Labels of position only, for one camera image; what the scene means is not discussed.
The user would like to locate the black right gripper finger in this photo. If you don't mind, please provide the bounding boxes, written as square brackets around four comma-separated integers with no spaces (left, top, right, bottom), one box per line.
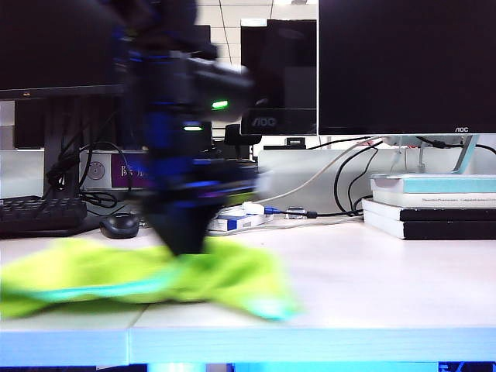
[149,208,187,257]
[184,208,221,257]

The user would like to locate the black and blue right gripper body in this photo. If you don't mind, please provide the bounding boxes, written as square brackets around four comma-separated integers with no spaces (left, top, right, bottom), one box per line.
[141,112,269,213]

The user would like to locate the lime green rag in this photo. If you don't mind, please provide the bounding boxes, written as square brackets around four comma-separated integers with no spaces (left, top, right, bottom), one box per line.
[0,236,304,322]

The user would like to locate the blue and white carton box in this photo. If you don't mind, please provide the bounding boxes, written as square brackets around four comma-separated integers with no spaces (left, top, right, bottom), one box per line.
[208,208,274,233]

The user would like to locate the purple name sign plate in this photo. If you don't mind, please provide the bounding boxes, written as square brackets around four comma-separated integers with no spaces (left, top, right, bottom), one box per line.
[79,150,153,191]

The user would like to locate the black computer mouse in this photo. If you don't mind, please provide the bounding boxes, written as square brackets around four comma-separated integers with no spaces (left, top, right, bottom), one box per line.
[99,212,141,239]

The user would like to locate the white and blue VGA adapter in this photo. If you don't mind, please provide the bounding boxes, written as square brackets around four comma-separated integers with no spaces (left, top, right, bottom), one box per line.
[242,201,288,216]

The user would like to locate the black office chair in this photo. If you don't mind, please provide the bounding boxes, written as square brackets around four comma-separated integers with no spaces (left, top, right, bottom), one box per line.
[224,123,261,158]

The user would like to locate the silver partition panel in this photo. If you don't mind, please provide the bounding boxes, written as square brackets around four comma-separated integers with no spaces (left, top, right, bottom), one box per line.
[257,149,392,215]

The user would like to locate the black monitor stand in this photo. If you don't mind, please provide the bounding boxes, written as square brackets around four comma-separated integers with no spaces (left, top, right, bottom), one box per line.
[42,96,81,199]

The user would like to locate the black keyboard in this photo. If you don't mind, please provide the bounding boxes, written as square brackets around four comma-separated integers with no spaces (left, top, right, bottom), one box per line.
[0,195,88,239]

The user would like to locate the frosted partition panel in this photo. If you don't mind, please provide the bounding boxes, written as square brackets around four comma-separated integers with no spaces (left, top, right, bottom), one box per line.
[0,149,44,199]

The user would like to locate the small AOC monitor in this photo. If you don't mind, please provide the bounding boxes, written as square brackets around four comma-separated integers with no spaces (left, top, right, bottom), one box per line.
[239,18,319,136]

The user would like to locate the black monitor with thin bezel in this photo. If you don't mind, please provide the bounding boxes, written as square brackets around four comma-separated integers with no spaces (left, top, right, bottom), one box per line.
[0,0,129,101]

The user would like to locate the white book with title text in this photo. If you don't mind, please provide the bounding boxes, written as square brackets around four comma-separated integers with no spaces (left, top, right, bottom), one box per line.
[371,191,496,209]

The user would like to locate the teal book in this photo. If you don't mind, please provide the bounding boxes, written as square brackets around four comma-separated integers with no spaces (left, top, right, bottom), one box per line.
[370,173,496,195]

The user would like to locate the large AOC monitor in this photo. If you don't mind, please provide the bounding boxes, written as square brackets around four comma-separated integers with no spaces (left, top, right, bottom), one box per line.
[317,0,496,136]

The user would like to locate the silver monitor stand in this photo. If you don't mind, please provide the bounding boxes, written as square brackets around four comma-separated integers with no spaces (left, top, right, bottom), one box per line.
[382,134,481,176]

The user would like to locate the black looped cable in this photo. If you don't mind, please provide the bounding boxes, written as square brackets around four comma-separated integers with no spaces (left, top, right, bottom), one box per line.
[79,141,135,212]

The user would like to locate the black cable bundle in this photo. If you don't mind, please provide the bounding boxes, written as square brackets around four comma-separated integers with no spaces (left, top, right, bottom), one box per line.
[44,146,82,198]

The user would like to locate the grey monitor cable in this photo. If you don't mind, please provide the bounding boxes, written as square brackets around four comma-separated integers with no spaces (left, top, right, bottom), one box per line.
[265,136,383,205]

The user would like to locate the black cable with ferrite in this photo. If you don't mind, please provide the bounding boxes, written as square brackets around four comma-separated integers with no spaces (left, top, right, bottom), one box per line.
[270,208,365,219]

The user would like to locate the black hanging cable loops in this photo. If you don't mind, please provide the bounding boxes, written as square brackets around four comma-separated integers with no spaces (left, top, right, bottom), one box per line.
[333,141,384,216]

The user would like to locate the black monitor power cable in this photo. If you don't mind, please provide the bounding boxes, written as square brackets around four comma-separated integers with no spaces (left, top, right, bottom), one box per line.
[414,135,496,156]

